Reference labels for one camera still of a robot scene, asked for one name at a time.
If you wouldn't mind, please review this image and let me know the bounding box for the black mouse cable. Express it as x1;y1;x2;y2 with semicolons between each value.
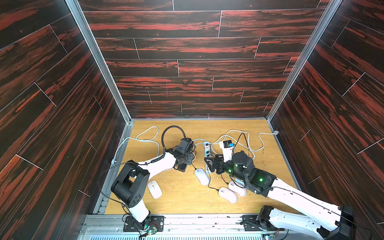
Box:
191;161;229;192

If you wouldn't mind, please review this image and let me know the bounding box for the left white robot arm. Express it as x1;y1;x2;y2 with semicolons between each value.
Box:
111;138;195;224

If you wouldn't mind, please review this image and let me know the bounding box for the aluminium frame left post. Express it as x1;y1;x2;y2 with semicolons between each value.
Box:
66;0;134;215

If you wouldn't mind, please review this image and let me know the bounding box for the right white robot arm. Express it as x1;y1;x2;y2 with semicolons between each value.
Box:
205;151;357;240

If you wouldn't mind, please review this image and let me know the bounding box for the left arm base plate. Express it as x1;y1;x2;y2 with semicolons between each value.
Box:
123;215;165;235

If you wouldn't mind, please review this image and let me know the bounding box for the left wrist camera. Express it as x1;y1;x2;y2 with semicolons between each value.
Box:
179;138;194;153

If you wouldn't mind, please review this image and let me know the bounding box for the white mouse centre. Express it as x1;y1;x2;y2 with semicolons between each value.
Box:
195;169;210;186

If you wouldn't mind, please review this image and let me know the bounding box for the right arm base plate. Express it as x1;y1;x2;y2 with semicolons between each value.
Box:
240;215;271;232

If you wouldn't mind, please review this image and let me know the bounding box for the white power strip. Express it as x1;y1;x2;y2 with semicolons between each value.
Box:
203;142;212;171

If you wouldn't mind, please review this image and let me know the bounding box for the white cable right side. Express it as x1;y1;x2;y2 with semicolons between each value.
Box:
191;129;279;161

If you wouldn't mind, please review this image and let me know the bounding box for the pink mouse rear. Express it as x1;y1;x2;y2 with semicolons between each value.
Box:
228;181;247;197

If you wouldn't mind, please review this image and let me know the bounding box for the white wireless mouse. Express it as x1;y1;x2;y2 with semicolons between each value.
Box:
147;180;163;199

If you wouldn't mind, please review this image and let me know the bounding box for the aluminium frame post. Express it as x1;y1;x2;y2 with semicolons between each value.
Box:
66;0;134;215
267;1;342;194

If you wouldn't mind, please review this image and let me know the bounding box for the aluminium frame right post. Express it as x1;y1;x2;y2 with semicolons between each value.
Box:
267;1;342;194

